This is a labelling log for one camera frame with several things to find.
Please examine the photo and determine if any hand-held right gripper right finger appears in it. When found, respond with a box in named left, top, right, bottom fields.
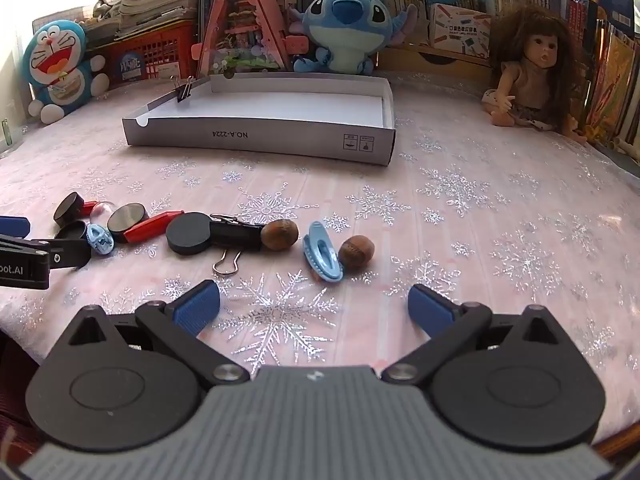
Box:
left=381, top=283, right=569, bottom=387

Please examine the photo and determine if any red plastic basket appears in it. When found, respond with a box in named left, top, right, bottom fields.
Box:
left=87, top=22, right=201, bottom=92

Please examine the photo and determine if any brown walnut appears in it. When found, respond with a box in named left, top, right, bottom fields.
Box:
left=338, top=235, right=375, bottom=274
left=261, top=219, right=300, bottom=251

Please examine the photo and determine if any large black binder clip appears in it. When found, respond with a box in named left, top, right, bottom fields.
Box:
left=210, top=214, right=266, bottom=276

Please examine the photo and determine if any wooden drawer box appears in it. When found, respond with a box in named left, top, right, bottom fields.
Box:
left=377, top=42, right=496, bottom=86

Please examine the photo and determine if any round mirror disc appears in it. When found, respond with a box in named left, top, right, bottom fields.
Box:
left=107, top=203, right=150, bottom=244

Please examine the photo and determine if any black round disc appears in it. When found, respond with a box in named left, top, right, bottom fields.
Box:
left=53, top=192, right=86, bottom=227
left=166, top=213, right=212, bottom=256

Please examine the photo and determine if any white cardboard box tray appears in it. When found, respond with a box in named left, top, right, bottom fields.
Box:
left=121, top=71, right=397, bottom=167

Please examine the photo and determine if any pink triangular miniature house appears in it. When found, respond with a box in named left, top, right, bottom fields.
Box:
left=191, top=0, right=308, bottom=80

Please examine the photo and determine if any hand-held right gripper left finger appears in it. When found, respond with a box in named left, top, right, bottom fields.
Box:
left=65, top=280, right=251, bottom=387

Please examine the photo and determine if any blue alien plush toy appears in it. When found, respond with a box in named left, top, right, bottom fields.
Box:
left=287, top=0, right=418, bottom=75

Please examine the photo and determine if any black round lid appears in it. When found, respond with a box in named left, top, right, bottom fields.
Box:
left=54, top=220, right=92, bottom=245

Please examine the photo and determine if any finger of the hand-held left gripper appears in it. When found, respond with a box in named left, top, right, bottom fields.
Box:
left=0, top=234, right=92, bottom=270
left=0, top=216, right=30, bottom=237

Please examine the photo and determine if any row of picture books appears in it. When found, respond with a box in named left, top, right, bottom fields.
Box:
left=565, top=0, right=640, bottom=148

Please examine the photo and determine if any small light blue clip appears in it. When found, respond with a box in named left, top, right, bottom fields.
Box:
left=86, top=223, right=115, bottom=256

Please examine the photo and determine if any large blue hair clip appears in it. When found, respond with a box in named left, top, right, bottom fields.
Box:
left=301, top=221, right=344, bottom=282

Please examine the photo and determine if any small black binder clip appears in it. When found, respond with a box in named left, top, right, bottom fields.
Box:
left=170, top=75, right=196, bottom=105

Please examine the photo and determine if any pink snowflake tablecloth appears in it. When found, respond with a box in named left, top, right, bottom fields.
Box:
left=0, top=67, right=640, bottom=453

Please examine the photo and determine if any blue cat plush toy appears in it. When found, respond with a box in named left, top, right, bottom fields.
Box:
left=25, top=20, right=111, bottom=125

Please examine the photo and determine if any white printed cardboard box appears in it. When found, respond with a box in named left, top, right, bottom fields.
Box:
left=428, top=3, right=493, bottom=59

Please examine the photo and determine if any brown-haired baby doll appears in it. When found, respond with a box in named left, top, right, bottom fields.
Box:
left=481, top=4, right=591, bottom=146

